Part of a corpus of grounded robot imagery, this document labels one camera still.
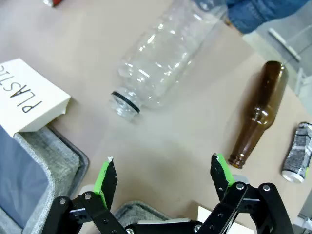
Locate person's left forearm denim sleeve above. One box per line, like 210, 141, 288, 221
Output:
225, 0, 310, 34

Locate grey fabric plastic basket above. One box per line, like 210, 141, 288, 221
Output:
0, 124, 90, 234

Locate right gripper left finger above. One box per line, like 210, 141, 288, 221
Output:
48, 156, 129, 234

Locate brown glass bottle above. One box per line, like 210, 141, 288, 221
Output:
228, 60, 290, 169

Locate crushed silver grey can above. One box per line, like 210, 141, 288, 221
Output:
282, 122, 312, 183

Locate grey fabric can basket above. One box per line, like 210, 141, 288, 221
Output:
113, 200, 172, 223

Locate white plastic basket rim card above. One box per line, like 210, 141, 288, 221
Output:
0, 58, 72, 134

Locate large clear plastic bottle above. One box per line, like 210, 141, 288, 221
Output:
107, 0, 229, 122

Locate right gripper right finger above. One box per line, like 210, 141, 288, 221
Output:
195, 153, 295, 234

